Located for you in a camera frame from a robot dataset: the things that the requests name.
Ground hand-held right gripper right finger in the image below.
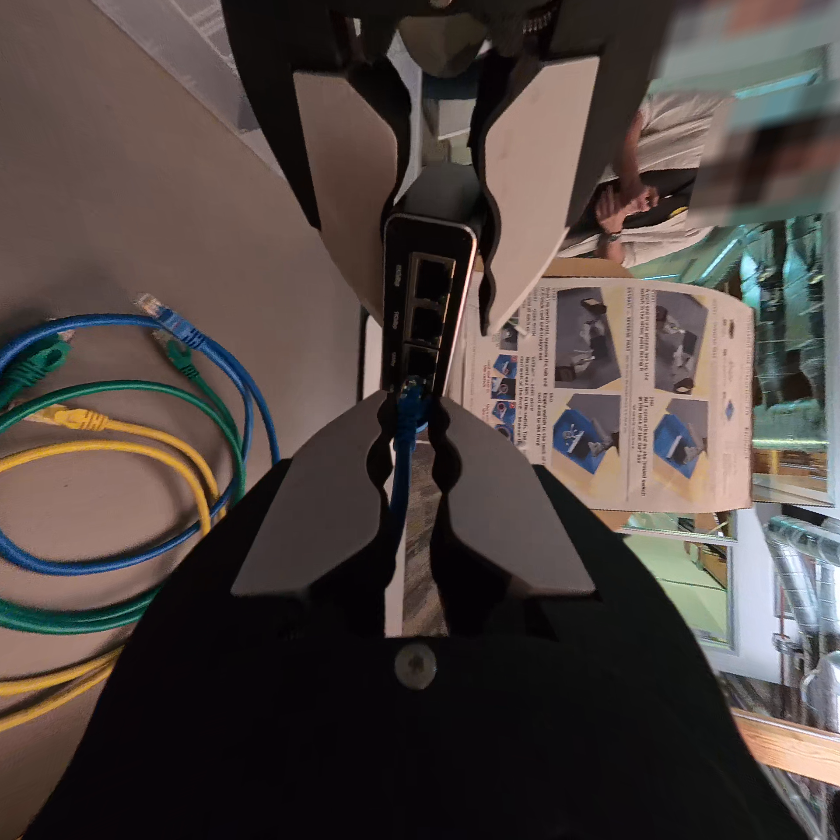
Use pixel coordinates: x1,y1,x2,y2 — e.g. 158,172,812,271
430,397,597,636

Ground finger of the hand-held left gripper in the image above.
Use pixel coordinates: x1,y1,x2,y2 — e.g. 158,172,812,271
476,56,602,337
290,69,401,324

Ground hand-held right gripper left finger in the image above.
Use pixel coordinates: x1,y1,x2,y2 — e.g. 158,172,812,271
231,390,399,636

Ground round metal duct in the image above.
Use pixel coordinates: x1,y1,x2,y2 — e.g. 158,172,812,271
763,514,840,660

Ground clear plastic bin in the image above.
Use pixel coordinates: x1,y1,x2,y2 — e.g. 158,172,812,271
91,0,294,182

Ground black network switch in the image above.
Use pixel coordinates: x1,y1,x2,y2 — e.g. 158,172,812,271
381,164,488,400

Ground instruction sheet on stand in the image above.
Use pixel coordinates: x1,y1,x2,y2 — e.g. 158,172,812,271
471,256,757,534

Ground blue ethernet cable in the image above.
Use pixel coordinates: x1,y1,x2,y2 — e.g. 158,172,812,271
0,294,435,577

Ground green ethernet cable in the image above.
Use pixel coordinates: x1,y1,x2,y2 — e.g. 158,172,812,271
0,330,248,635

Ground yellow ethernet cable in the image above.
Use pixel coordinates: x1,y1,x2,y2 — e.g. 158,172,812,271
0,403,228,734

